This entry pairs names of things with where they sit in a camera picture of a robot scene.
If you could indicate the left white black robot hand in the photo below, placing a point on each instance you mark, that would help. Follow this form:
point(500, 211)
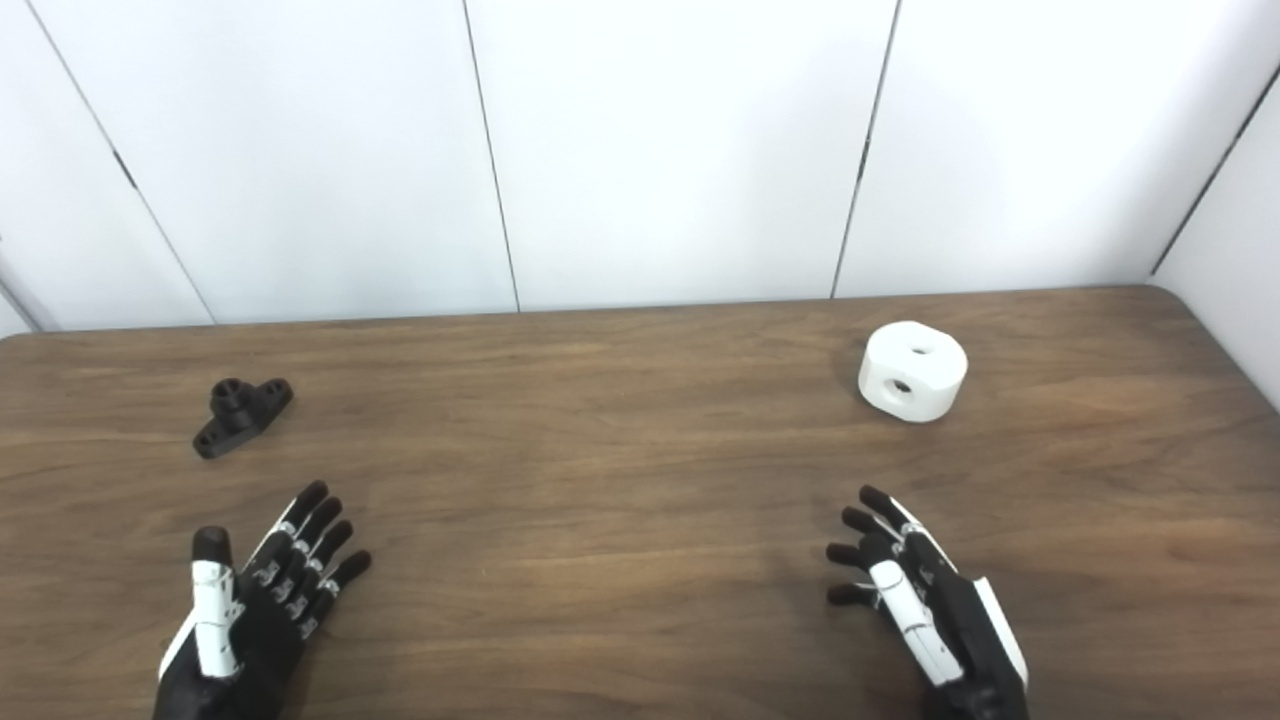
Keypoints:
point(265, 620)

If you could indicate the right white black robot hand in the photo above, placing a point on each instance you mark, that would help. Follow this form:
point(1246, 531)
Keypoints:
point(950, 620)

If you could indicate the black plastic holder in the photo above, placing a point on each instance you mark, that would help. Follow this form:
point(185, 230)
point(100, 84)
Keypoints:
point(240, 415)

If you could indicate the round white plastic piece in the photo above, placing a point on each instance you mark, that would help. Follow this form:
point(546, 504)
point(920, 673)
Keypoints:
point(915, 375)

